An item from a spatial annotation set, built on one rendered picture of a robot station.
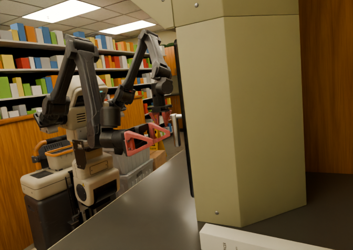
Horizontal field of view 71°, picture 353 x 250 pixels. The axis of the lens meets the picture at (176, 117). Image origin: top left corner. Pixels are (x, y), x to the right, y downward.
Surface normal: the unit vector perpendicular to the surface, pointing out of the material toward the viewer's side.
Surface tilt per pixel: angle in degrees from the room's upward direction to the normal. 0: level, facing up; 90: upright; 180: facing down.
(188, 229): 0
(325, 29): 90
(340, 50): 90
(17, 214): 90
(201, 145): 90
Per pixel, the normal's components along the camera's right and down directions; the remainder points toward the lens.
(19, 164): 0.90, -0.04
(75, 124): 0.79, 0.14
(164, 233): -0.11, -0.98
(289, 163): 0.33, 0.10
